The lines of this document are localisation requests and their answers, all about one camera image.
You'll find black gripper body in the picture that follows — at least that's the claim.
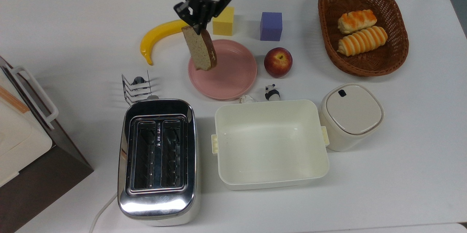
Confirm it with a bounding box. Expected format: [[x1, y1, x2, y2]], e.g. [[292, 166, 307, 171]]
[[173, 0, 233, 29]]

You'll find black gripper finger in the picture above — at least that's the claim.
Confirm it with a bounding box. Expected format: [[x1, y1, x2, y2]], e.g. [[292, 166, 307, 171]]
[[202, 9, 216, 31], [189, 13, 203, 35]]

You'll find brown bread slice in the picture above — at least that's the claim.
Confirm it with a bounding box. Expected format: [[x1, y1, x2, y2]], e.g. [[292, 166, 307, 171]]
[[181, 25, 218, 71]]

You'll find pink plate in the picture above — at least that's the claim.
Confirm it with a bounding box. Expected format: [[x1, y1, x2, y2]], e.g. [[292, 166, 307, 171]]
[[188, 39, 258, 100]]

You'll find short orange glazed bread roll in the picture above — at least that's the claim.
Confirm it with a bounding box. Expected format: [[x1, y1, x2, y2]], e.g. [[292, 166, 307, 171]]
[[337, 9, 378, 35]]

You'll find long striped bread roll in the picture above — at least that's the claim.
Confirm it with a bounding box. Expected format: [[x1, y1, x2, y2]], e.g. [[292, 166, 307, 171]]
[[337, 26, 388, 57]]

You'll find yellow sponge cube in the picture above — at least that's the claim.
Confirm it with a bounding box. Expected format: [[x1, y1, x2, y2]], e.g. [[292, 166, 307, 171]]
[[212, 6, 235, 36]]

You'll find yellow banana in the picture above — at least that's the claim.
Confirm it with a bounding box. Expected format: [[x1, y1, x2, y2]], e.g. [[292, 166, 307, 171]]
[[140, 20, 188, 66]]

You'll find purple sponge cube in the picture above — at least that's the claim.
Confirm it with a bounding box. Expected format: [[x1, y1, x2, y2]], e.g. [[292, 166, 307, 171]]
[[260, 12, 283, 42]]

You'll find red apple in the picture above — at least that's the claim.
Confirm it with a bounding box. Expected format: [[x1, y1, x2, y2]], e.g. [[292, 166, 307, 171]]
[[264, 47, 293, 78]]

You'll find metal toast rack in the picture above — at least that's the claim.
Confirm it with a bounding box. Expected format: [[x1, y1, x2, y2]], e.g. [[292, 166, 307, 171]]
[[121, 70, 160, 106]]

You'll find panda figurine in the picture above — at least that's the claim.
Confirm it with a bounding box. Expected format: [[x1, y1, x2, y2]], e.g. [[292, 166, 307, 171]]
[[265, 84, 281, 101]]

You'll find cream and chrome toaster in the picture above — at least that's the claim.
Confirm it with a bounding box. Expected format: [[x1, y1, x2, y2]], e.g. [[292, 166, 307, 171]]
[[117, 98, 201, 226]]

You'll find cream rectangular plastic container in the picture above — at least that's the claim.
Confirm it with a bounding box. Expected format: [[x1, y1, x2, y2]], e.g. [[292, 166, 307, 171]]
[[211, 99, 330, 191]]

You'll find small cream lidded trash can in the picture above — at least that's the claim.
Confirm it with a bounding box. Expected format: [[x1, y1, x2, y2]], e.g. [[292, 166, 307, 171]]
[[318, 83, 385, 152]]

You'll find brown wicker basket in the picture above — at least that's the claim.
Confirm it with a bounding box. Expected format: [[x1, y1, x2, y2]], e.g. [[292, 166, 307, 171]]
[[318, 0, 409, 77]]

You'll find cream plastic cabinet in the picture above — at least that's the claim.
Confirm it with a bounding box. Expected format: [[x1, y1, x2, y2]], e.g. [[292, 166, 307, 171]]
[[0, 65, 59, 189]]

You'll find dark brown wooden box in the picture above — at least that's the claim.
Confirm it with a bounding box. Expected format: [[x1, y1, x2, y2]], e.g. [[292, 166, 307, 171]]
[[0, 56, 94, 233]]

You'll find white toaster power cord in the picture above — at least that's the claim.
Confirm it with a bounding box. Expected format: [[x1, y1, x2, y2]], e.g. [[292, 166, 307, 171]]
[[89, 192, 119, 233]]

